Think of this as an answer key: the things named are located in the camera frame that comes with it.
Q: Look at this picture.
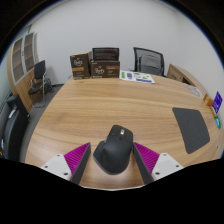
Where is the black mesh office chair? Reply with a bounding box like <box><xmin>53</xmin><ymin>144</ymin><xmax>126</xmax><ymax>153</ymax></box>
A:
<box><xmin>133</xmin><ymin>46</ymin><xmax>166</xmax><ymax>77</ymax></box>

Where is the dark grey computer mouse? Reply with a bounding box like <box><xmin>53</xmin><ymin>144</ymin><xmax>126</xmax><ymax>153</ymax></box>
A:
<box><xmin>92</xmin><ymin>124</ymin><xmax>134</xmax><ymax>175</ymax></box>

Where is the dark grey mouse pad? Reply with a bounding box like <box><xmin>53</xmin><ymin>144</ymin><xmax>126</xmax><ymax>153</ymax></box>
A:
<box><xmin>172</xmin><ymin>106</ymin><xmax>211</xmax><ymax>155</ymax></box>

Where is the wooden shelf unit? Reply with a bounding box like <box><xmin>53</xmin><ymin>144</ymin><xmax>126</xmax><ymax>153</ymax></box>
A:
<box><xmin>7</xmin><ymin>31</ymin><xmax>38</xmax><ymax>113</ymax></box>

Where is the round white disc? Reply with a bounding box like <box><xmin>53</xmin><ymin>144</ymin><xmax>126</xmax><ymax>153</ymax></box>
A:
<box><xmin>187</xmin><ymin>83</ymin><xmax>203</xmax><ymax>98</ymax></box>

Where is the tall brown cardboard box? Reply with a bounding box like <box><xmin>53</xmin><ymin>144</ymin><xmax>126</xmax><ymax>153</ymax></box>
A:
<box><xmin>69</xmin><ymin>52</ymin><xmax>92</xmax><ymax>81</ymax></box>

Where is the small green packet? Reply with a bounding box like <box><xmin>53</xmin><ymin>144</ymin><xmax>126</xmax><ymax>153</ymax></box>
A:
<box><xmin>214</xmin><ymin>115</ymin><xmax>222</xmax><ymax>130</ymax></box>

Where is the black leather office chair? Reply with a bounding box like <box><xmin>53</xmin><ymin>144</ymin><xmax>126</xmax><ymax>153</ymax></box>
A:
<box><xmin>0</xmin><ymin>93</ymin><xmax>31</xmax><ymax>163</ymax></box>

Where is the small wooden card stand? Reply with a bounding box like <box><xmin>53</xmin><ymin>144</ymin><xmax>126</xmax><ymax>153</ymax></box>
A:
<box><xmin>202</xmin><ymin>93</ymin><xmax>215</xmax><ymax>108</ymax></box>

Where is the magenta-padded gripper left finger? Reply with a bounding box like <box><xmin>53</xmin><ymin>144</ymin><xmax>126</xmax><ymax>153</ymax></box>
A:
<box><xmin>40</xmin><ymin>142</ymin><xmax>92</xmax><ymax>185</ymax></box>

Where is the black visitor chair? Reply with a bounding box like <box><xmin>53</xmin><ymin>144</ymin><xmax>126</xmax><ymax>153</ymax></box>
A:
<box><xmin>28</xmin><ymin>59</ymin><xmax>54</xmax><ymax>108</ymax></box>

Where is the white printed paper sheet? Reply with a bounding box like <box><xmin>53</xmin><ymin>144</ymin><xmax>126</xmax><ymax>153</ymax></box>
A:
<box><xmin>119</xmin><ymin>70</ymin><xmax>156</xmax><ymax>84</ymax></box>

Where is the wooden side desk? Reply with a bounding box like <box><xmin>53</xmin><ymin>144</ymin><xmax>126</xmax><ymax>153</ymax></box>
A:
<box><xmin>166</xmin><ymin>63</ymin><xmax>208</xmax><ymax>96</ymax></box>

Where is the black printed box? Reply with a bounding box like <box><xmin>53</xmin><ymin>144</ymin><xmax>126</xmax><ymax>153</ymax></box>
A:
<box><xmin>91</xmin><ymin>47</ymin><xmax>120</xmax><ymax>62</ymax></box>

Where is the wide brown cardboard box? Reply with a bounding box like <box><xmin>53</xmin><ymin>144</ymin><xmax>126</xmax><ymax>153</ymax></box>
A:
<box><xmin>89</xmin><ymin>60</ymin><xmax>121</xmax><ymax>79</ymax></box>

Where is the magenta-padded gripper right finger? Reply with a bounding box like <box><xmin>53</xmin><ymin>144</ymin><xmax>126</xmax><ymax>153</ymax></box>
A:
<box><xmin>132</xmin><ymin>142</ymin><xmax>184</xmax><ymax>185</ymax></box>

